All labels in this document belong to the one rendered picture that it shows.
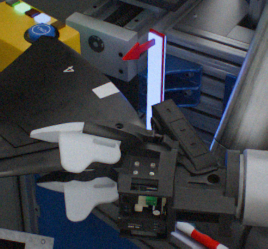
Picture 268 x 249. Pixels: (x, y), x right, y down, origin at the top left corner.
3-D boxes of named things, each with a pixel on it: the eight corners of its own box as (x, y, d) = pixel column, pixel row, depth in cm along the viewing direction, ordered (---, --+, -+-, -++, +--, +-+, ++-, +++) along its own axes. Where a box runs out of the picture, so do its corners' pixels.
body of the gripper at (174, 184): (109, 188, 72) (239, 200, 71) (121, 124, 78) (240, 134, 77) (112, 238, 77) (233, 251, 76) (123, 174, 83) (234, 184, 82)
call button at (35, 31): (23, 38, 119) (22, 28, 118) (43, 28, 122) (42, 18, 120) (40, 48, 117) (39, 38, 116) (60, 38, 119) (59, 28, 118)
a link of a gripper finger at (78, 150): (24, 149, 72) (118, 175, 73) (38, 106, 76) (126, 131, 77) (19, 170, 74) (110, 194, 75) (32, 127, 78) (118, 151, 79)
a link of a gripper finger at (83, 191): (26, 215, 79) (111, 206, 76) (39, 171, 83) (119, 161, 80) (37, 233, 81) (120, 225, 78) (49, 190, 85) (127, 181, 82)
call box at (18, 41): (-27, 71, 129) (-35, 16, 123) (20, 48, 135) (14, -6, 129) (37, 111, 121) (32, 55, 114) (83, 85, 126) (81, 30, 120)
